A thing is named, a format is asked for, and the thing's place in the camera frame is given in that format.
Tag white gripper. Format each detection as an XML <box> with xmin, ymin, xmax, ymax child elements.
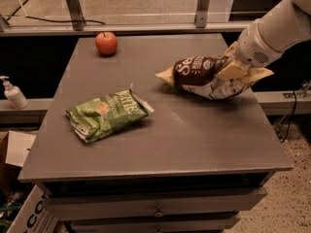
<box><xmin>215</xmin><ymin>19</ymin><xmax>283</xmax><ymax>81</ymax></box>

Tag brown chip bag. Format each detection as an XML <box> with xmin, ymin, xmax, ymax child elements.
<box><xmin>156</xmin><ymin>55</ymin><xmax>273</xmax><ymax>100</ymax></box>

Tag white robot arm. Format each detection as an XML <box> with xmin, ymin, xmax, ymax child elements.
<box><xmin>215</xmin><ymin>0</ymin><xmax>311</xmax><ymax>83</ymax></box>

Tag green jalapeno chip bag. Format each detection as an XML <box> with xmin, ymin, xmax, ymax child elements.
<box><xmin>66</xmin><ymin>89</ymin><xmax>155</xmax><ymax>144</ymax></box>

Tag red apple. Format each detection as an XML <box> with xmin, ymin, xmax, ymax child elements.
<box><xmin>95</xmin><ymin>32</ymin><xmax>118</xmax><ymax>55</ymax></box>

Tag grey drawer cabinet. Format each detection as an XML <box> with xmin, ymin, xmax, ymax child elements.
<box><xmin>17</xmin><ymin>33</ymin><xmax>294</xmax><ymax>233</ymax></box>

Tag lower grey drawer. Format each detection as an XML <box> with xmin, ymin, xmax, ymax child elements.
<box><xmin>71</xmin><ymin>213</ymin><xmax>240</xmax><ymax>233</ymax></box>

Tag grey drawer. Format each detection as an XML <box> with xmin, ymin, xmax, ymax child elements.
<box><xmin>71</xmin><ymin>213</ymin><xmax>240</xmax><ymax>233</ymax></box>
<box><xmin>44</xmin><ymin>187</ymin><xmax>267</xmax><ymax>220</ymax></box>

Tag top grey drawer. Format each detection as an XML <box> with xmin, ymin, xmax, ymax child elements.
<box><xmin>44</xmin><ymin>187</ymin><xmax>267</xmax><ymax>220</ymax></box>

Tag white pump bottle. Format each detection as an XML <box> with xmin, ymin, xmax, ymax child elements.
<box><xmin>0</xmin><ymin>76</ymin><xmax>28</xmax><ymax>110</ymax></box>

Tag open cardboard box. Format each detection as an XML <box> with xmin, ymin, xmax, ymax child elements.
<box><xmin>0</xmin><ymin>130</ymin><xmax>37</xmax><ymax>192</ymax></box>

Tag white printed cardboard box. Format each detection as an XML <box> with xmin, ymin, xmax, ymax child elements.
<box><xmin>7</xmin><ymin>185</ymin><xmax>58</xmax><ymax>233</ymax></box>

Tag metal railing frame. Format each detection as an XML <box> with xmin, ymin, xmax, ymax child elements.
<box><xmin>0</xmin><ymin>0</ymin><xmax>311</xmax><ymax>37</ymax></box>

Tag black cable on floor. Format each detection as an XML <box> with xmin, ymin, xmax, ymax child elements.
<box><xmin>5</xmin><ymin>0</ymin><xmax>106</xmax><ymax>26</ymax></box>

